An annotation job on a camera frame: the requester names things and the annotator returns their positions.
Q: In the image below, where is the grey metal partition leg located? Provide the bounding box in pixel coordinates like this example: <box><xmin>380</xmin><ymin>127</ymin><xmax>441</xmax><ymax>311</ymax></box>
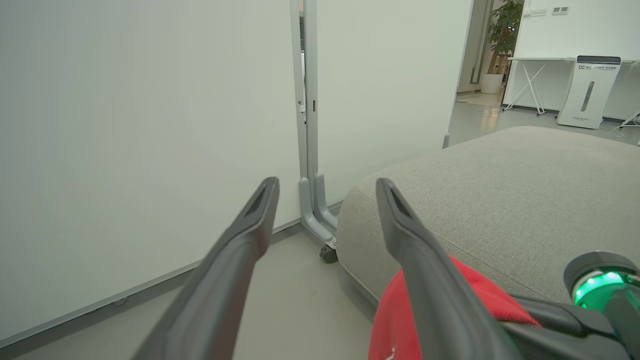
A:
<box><xmin>314</xmin><ymin>172</ymin><xmax>342</xmax><ymax>232</ymax></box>
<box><xmin>298</xmin><ymin>177</ymin><xmax>337</xmax><ymax>249</ymax></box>

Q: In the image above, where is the white standing air purifier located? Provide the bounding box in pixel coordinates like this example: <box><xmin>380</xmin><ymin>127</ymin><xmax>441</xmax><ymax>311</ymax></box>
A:
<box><xmin>556</xmin><ymin>55</ymin><xmax>622</xmax><ymax>130</ymax></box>

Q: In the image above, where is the narrow white partition panel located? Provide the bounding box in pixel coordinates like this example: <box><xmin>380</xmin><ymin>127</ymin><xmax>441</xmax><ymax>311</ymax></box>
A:
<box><xmin>304</xmin><ymin>0</ymin><xmax>475</xmax><ymax>207</ymax></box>

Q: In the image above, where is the green potted plant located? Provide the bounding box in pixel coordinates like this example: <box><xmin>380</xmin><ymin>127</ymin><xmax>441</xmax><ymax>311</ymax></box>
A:
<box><xmin>487</xmin><ymin>0</ymin><xmax>525</xmax><ymax>77</ymax></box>

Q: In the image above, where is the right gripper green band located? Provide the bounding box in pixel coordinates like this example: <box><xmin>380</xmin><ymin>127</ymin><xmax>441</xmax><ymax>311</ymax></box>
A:
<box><xmin>500</xmin><ymin>251</ymin><xmax>640</xmax><ymax>360</ymax></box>

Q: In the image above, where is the red clothing item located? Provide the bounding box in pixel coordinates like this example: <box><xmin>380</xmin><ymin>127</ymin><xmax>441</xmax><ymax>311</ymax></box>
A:
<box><xmin>368</xmin><ymin>255</ymin><xmax>542</xmax><ymax>360</ymax></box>

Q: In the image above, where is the thin floor cable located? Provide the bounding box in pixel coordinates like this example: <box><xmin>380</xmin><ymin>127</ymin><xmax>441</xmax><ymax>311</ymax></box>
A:
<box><xmin>597</xmin><ymin>112</ymin><xmax>640</xmax><ymax>139</ymax></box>

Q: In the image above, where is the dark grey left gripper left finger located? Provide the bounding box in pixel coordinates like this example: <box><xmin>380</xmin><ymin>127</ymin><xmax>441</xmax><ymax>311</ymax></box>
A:
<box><xmin>132</xmin><ymin>176</ymin><xmax>280</xmax><ymax>360</ymax></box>

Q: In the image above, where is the white folding table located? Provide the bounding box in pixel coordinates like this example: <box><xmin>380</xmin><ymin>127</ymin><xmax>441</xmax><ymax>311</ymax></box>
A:
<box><xmin>501</xmin><ymin>56</ymin><xmax>640</xmax><ymax>128</ymax></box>

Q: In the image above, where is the white plant pot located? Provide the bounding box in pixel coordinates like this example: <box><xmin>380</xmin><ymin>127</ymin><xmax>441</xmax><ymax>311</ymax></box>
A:
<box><xmin>480</xmin><ymin>73</ymin><xmax>505</xmax><ymax>95</ymax></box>

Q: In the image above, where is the wide white partition panel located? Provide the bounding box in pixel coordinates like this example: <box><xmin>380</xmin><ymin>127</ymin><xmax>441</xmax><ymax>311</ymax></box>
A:
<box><xmin>0</xmin><ymin>0</ymin><xmax>307</xmax><ymax>350</ymax></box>

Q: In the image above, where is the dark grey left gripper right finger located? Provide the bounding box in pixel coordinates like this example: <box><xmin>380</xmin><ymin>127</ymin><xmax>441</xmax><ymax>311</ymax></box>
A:
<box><xmin>375</xmin><ymin>178</ymin><xmax>521</xmax><ymax>360</ymax></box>

